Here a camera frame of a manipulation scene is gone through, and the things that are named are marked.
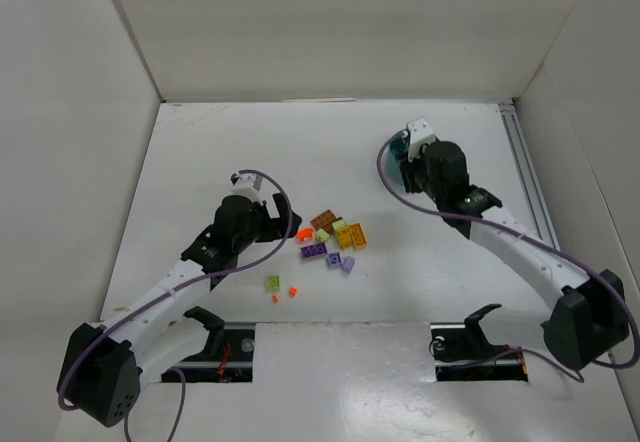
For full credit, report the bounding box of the pale green small lego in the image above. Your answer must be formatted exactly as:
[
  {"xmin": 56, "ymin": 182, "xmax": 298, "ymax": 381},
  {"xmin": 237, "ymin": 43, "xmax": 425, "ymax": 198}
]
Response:
[{"xmin": 316, "ymin": 228, "xmax": 331, "ymax": 243}]

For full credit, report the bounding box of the green square lego brick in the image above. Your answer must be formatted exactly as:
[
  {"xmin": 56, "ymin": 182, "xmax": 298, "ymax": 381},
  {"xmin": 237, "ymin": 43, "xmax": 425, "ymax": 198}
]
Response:
[{"xmin": 265, "ymin": 275, "xmax": 281, "ymax": 292}]

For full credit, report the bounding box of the yellow orange lego brick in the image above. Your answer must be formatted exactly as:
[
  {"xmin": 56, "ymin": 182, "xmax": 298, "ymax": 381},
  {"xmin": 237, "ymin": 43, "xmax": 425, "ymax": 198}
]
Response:
[{"xmin": 348, "ymin": 223, "xmax": 368, "ymax": 250}]

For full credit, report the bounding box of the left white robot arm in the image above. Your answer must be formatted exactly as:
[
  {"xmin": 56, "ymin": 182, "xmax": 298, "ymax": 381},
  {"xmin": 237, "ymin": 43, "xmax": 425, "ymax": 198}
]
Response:
[{"xmin": 57, "ymin": 192, "xmax": 300, "ymax": 427}]

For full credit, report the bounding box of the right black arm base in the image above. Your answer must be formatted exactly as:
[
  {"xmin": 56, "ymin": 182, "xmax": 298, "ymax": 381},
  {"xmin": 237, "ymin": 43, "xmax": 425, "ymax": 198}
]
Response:
[{"xmin": 429, "ymin": 303, "xmax": 528, "ymax": 382}]

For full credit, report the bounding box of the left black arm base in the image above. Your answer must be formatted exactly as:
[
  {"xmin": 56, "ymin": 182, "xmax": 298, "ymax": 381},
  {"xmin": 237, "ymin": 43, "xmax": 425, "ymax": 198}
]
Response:
[{"xmin": 176, "ymin": 306, "xmax": 256, "ymax": 384}]

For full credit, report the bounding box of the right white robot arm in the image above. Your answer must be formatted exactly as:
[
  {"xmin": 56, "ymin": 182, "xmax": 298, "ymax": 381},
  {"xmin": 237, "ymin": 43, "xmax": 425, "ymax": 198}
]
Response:
[{"xmin": 389, "ymin": 137, "xmax": 639, "ymax": 370}]

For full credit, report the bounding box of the orange lego dish piece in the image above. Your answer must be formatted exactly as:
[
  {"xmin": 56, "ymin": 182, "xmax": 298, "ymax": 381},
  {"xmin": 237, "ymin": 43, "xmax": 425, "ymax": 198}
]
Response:
[{"xmin": 296, "ymin": 227, "xmax": 314, "ymax": 242}]

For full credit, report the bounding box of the brown lego plate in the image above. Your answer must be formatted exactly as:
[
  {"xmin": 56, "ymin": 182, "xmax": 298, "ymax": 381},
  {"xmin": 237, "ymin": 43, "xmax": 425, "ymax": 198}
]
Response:
[{"xmin": 310, "ymin": 210, "xmax": 337, "ymax": 234}]

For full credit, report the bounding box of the dark purple lego brick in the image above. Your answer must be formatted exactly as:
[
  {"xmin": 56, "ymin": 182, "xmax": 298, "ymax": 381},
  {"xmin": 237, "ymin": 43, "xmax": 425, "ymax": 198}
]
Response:
[{"xmin": 300, "ymin": 242, "xmax": 328, "ymax": 261}]

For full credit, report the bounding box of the teal divided round container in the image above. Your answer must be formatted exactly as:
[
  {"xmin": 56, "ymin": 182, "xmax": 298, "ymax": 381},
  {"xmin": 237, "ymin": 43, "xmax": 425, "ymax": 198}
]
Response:
[{"xmin": 376, "ymin": 129, "xmax": 416, "ymax": 194}]

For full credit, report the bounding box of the lavender square lego brick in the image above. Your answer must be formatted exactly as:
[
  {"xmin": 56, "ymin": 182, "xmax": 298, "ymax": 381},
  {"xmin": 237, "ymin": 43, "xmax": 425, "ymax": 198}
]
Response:
[{"xmin": 326, "ymin": 252, "xmax": 342, "ymax": 269}]

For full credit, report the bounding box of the lavender sloped lego brick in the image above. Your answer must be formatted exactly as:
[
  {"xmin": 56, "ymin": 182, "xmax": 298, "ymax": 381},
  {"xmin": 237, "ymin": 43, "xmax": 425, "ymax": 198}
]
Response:
[{"xmin": 341, "ymin": 256, "xmax": 356, "ymax": 275}]

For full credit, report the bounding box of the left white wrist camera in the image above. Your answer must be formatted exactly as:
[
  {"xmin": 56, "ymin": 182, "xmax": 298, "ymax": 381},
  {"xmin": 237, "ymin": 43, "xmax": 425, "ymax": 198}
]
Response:
[{"xmin": 231, "ymin": 172, "xmax": 263, "ymax": 202}]

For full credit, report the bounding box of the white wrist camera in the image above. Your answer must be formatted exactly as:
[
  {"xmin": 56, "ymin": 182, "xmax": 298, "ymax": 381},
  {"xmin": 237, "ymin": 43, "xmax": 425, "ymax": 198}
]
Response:
[
  {"xmin": 231, "ymin": 172, "xmax": 263, "ymax": 202},
  {"xmin": 406, "ymin": 117, "xmax": 437, "ymax": 162}
]

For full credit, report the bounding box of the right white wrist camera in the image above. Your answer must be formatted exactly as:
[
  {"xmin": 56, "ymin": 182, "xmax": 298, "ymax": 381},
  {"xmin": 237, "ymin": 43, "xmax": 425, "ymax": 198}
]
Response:
[{"xmin": 406, "ymin": 117, "xmax": 437, "ymax": 162}]

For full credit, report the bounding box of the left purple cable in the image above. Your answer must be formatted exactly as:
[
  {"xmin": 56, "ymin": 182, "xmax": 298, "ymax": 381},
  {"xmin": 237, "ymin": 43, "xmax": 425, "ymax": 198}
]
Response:
[{"xmin": 57, "ymin": 169, "xmax": 294, "ymax": 442}]

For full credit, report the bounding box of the purple cable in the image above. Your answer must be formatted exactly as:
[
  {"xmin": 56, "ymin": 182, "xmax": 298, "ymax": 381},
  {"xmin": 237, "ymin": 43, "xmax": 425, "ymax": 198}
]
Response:
[
  {"xmin": 375, "ymin": 139, "xmax": 640, "ymax": 384},
  {"xmin": 57, "ymin": 169, "xmax": 294, "ymax": 442}
]

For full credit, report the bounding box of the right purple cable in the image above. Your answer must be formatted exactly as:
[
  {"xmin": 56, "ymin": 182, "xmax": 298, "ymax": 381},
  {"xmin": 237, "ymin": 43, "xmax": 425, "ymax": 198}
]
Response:
[{"xmin": 375, "ymin": 139, "xmax": 640, "ymax": 384}]

